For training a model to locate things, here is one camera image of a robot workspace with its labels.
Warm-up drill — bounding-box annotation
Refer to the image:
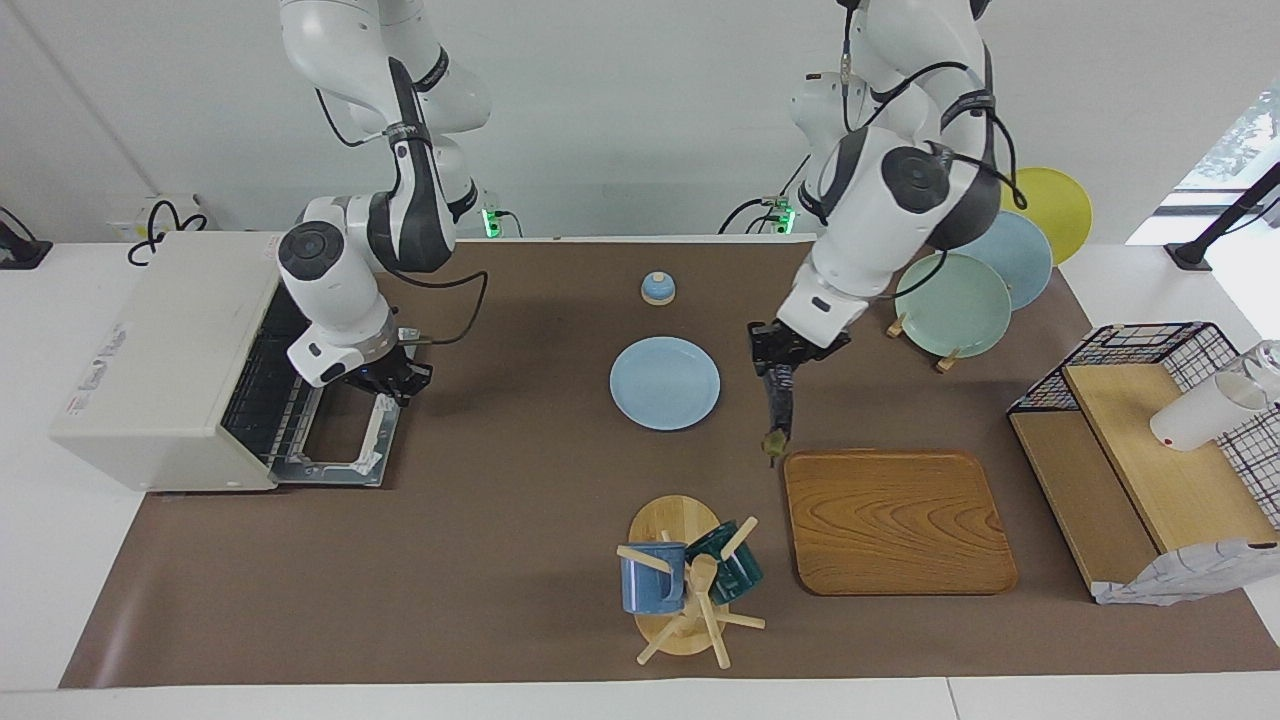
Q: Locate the dark purple eggplant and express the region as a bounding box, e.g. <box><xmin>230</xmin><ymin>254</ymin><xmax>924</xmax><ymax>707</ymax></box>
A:
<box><xmin>760</xmin><ymin>368</ymin><xmax>797</xmax><ymax>469</ymax></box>

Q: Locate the white patterned cloth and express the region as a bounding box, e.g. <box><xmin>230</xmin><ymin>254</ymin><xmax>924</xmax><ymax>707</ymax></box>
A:
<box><xmin>1092</xmin><ymin>538</ymin><xmax>1280</xmax><ymax>606</ymax></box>

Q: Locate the black wire basket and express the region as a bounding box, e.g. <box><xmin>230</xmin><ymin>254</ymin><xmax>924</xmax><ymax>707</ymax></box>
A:
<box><xmin>1007</xmin><ymin>322</ymin><xmax>1280</xmax><ymax>531</ymax></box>

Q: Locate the blue mug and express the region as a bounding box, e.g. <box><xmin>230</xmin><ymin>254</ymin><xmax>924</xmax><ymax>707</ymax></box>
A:
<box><xmin>620</xmin><ymin>541</ymin><xmax>689</xmax><ymax>615</ymax></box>

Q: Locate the white wall socket with cable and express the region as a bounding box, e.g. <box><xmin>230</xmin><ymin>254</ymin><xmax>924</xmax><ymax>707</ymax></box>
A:
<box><xmin>108</xmin><ymin>195</ymin><xmax>211</xmax><ymax>267</ymax></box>

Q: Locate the black base cable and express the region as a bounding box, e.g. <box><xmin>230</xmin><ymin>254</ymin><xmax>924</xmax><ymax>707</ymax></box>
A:
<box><xmin>718</xmin><ymin>155</ymin><xmax>813</xmax><ymax>237</ymax></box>

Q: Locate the dark green mug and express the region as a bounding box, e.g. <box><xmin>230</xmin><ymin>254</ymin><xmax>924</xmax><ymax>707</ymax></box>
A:
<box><xmin>686</xmin><ymin>521</ymin><xmax>764</xmax><ymax>605</ymax></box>

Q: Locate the wooden shelf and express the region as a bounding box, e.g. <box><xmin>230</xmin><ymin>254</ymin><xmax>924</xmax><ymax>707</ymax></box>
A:
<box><xmin>1008</xmin><ymin>362</ymin><xmax>1280</xmax><ymax>599</ymax></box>

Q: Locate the beige toaster oven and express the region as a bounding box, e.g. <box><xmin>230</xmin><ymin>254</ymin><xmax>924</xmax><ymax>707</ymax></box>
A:
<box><xmin>50</xmin><ymin>232</ymin><xmax>323</xmax><ymax>493</ymax></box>

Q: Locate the yellow plate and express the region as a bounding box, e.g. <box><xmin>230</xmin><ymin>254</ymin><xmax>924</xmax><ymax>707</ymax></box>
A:
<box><xmin>1000</xmin><ymin>167</ymin><xmax>1093</xmax><ymax>266</ymax></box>

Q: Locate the wooden tray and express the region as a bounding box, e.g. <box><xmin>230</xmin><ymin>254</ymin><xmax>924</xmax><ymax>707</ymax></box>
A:
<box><xmin>783</xmin><ymin>449</ymin><xmax>1018</xmax><ymax>597</ymax></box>

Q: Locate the pale green plate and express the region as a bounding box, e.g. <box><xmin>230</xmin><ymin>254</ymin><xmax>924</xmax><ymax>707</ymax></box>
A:
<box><xmin>894</xmin><ymin>253</ymin><xmax>1013</xmax><ymax>359</ymax></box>

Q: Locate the large light blue plate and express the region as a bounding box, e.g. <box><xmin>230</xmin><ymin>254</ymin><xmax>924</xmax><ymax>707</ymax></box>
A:
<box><xmin>955</xmin><ymin>211</ymin><xmax>1053</xmax><ymax>311</ymax></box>

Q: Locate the glass oven door with handle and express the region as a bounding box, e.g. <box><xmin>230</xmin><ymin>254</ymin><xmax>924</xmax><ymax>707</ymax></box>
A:
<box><xmin>268</xmin><ymin>385</ymin><xmax>406</xmax><ymax>489</ymax></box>

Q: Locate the wooden mug tree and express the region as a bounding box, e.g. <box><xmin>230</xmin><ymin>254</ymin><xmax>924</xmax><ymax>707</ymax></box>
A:
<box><xmin>616</xmin><ymin>494</ymin><xmax>767</xmax><ymax>669</ymax></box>

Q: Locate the wooden plate rack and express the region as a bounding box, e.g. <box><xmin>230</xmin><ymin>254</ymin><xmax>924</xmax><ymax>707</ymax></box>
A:
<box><xmin>886</xmin><ymin>312</ymin><xmax>963</xmax><ymax>374</ymax></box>

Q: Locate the black stand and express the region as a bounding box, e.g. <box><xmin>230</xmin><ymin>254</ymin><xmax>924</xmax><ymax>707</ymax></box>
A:
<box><xmin>1165</xmin><ymin>160</ymin><xmax>1280</xmax><ymax>271</ymax></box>

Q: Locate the clear glass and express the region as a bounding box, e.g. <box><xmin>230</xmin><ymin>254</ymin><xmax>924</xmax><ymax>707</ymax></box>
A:
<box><xmin>1240</xmin><ymin>340</ymin><xmax>1280</xmax><ymax>389</ymax></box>

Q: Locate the white cup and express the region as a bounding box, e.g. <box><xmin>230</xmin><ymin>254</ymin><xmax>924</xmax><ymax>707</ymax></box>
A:
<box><xmin>1150</xmin><ymin>372</ymin><xmax>1269</xmax><ymax>453</ymax></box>

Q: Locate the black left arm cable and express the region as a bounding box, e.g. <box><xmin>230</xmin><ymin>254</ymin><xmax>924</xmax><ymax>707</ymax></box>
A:
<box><xmin>840</xmin><ymin>0</ymin><xmax>1027</xmax><ymax>213</ymax></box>

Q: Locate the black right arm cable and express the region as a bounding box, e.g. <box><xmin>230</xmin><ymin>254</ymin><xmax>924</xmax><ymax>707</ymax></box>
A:
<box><xmin>385</xmin><ymin>268</ymin><xmax>490</xmax><ymax>347</ymax></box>

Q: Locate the black clamp mount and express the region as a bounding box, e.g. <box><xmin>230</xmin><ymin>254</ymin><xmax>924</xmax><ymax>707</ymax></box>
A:
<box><xmin>0</xmin><ymin>207</ymin><xmax>53</xmax><ymax>271</ymax></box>

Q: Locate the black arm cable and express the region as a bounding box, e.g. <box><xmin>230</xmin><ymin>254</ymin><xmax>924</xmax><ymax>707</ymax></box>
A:
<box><xmin>840</xmin><ymin>0</ymin><xmax>1027</xmax><ymax>213</ymax></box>
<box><xmin>385</xmin><ymin>268</ymin><xmax>490</xmax><ymax>347</ymax></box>

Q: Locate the brown table mat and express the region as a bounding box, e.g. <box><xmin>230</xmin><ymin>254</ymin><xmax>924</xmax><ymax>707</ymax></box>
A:
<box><xmin>60</xmin><ymin>240</ymin><xmax>1280</xmax><ymax>689</ymax></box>

